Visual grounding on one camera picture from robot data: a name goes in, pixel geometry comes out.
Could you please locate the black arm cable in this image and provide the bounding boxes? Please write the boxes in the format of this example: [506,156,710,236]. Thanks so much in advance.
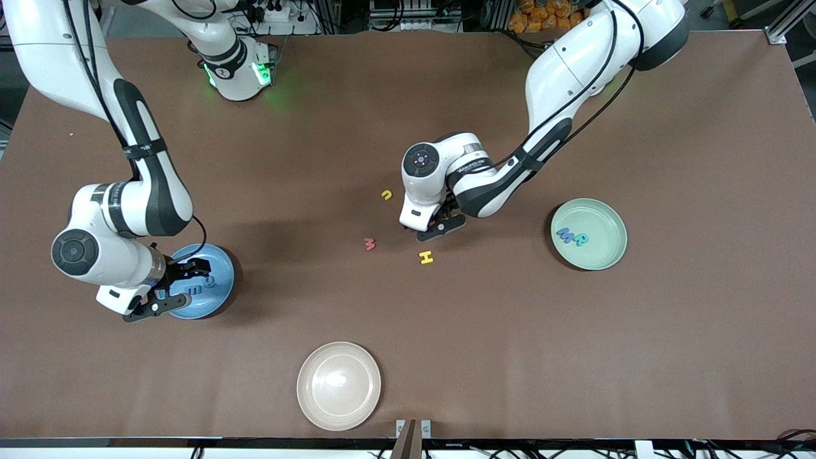
[61,0,208,263]
[507,0,645,166]

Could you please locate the beige round plate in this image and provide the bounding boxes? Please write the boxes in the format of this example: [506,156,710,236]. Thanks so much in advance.
[296,342,382,432]

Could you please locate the white power strip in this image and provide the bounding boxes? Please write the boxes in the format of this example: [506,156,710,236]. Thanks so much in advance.
[252,0,307,25]

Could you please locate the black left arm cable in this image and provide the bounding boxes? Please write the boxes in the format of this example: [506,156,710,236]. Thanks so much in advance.
[507,0,645,166]

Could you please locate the black equipment rack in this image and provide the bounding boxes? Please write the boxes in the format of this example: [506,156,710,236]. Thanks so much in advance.
[368,0,463,33]

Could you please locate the blue round plate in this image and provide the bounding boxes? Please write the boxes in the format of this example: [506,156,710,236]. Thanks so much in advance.
[163,244,235,320]

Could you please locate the aluminium frame profile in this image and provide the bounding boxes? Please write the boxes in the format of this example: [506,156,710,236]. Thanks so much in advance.
[765,0,816,45]

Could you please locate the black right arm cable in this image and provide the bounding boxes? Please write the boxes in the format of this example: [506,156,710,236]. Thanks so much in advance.
[61,0,208,263]

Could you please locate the green round plate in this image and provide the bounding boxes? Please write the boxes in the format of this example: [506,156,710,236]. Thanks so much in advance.
[551,198,628,271]

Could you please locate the orange snack bag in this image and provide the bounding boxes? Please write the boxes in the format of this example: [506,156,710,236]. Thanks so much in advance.
[508,0,603,33]

